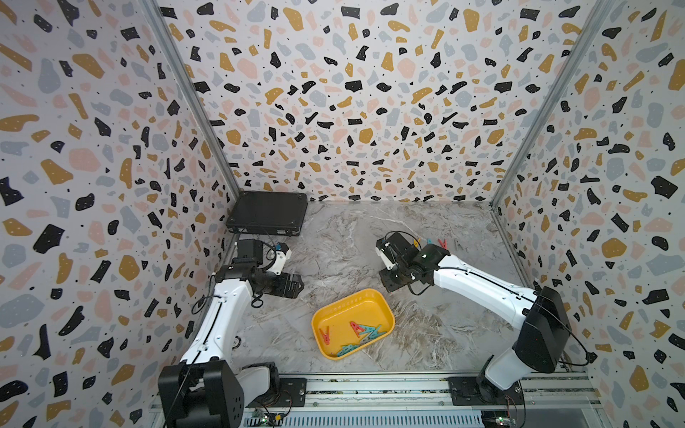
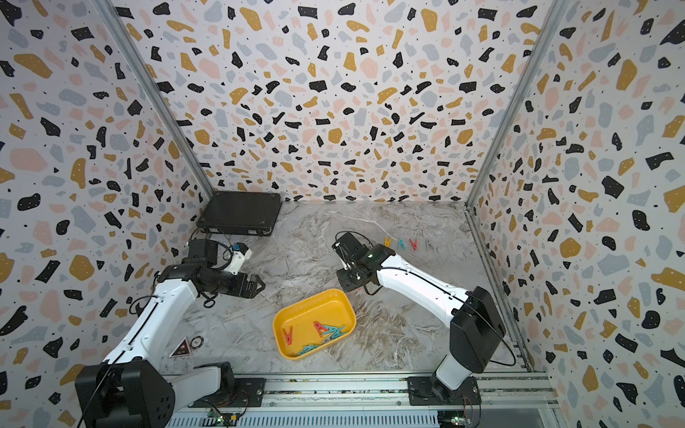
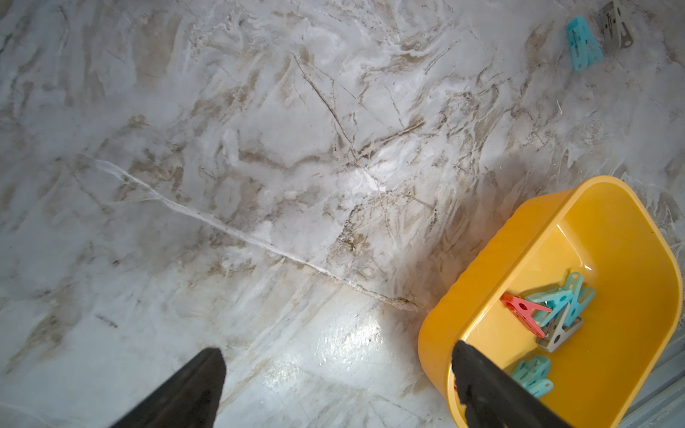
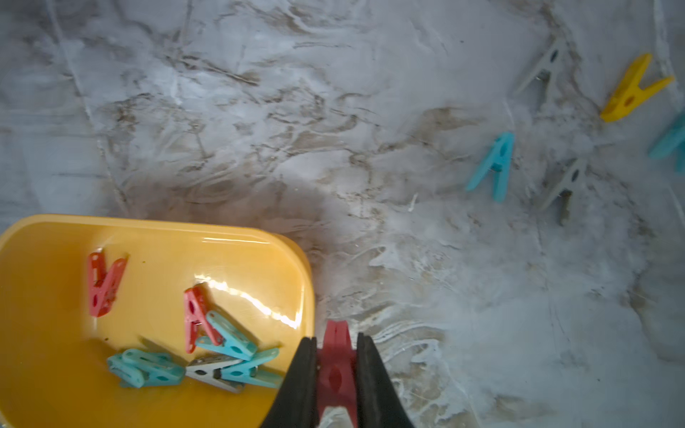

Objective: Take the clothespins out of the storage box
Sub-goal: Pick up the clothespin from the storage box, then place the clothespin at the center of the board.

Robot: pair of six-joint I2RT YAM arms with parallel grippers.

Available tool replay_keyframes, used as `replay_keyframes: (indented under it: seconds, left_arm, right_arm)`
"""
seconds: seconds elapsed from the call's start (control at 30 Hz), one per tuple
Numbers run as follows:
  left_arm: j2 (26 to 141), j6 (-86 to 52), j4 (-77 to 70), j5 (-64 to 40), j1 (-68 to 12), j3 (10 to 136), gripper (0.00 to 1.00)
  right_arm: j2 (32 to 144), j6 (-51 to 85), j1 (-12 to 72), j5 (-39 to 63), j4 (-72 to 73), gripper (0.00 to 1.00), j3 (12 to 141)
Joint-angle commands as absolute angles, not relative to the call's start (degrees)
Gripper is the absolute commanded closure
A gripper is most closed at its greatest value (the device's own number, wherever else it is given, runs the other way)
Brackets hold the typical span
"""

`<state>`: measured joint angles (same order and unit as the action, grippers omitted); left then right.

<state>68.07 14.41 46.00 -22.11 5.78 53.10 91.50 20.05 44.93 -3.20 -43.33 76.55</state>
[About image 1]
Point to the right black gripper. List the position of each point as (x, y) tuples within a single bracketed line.
[(383, 277)]

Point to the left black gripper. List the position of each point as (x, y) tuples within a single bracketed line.
[(292, 289)]

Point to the yellow plastic storage box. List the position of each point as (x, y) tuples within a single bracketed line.
[(367, 308)]

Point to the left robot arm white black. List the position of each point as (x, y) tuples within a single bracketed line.
[(202, 390)]

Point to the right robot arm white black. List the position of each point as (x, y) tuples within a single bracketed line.
[(538, 316)]

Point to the black flat case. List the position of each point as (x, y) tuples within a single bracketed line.
[(268, 213)]

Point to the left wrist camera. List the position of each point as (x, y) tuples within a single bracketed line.
[(282, 253)]

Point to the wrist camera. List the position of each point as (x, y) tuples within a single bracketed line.
[(282, 253), (384, 251)]

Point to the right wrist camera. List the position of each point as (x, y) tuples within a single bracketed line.
[(384, 251)]

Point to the right frame post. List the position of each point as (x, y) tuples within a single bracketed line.
[(591, 28)]

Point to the frame post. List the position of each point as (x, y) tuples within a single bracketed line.
[(153, 14), (591, 28)]

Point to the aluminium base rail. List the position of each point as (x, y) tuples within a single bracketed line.
[(425, 399)]

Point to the left frame post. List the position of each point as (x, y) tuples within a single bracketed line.
[(153, 14)]

